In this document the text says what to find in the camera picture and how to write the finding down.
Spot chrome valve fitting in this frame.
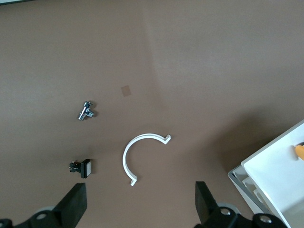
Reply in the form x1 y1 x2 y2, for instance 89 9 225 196
77 100 95 122

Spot white curved plastic bracket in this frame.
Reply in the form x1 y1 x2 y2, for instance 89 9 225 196
122 133 171 187

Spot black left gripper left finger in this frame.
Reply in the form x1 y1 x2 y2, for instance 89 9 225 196
52 182 88 228

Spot white plastic drawer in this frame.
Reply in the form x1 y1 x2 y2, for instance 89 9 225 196
241 177 258 198
253 189 271 214
241 118 304 228

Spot white drawer cabinet shell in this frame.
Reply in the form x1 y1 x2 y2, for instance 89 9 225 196
227 166 269 216

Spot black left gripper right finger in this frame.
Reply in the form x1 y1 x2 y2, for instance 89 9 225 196
195 181 218 225

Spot brown tape patch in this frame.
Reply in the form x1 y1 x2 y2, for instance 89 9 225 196
120 85 133 97

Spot orange push button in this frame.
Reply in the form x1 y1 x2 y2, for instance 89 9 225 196
294 142 304 162

